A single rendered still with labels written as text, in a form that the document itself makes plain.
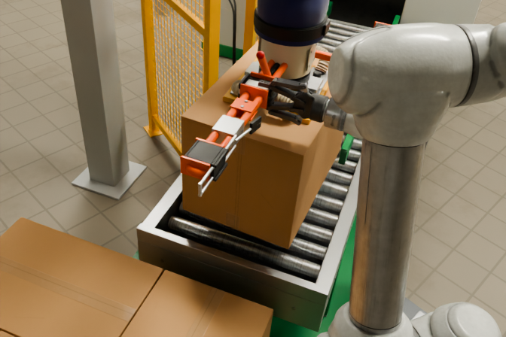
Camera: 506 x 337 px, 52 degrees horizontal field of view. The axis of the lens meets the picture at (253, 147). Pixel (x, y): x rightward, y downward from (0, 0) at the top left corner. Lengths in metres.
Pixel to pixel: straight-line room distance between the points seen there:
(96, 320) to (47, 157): 1.66
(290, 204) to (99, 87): 1.30
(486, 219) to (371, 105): 2.42
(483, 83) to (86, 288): 1.39
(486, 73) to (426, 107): 0.10
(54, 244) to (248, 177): 0.77
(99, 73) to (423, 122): 1.92
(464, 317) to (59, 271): 1.29
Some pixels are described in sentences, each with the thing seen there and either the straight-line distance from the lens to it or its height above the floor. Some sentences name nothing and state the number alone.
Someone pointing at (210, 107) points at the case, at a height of 1.08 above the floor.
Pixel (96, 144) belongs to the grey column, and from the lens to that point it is 2.82.
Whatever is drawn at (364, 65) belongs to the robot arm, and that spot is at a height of 1.63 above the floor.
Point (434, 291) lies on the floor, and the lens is 2.68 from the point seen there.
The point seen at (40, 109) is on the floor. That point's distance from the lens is 3.68.
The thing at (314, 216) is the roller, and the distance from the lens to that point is 2.06.
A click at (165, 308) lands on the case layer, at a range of 1.75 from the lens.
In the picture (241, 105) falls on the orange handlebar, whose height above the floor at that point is 1.22.
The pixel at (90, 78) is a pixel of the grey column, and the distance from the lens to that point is 2.58.
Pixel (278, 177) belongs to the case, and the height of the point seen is 0.97.
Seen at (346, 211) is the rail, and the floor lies 0.59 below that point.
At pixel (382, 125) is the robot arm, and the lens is 0.81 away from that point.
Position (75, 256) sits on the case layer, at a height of 0.54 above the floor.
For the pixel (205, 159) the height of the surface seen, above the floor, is 1.23.
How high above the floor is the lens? 1.98
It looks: 38 degrees down
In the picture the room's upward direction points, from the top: 5 degrees clockwise
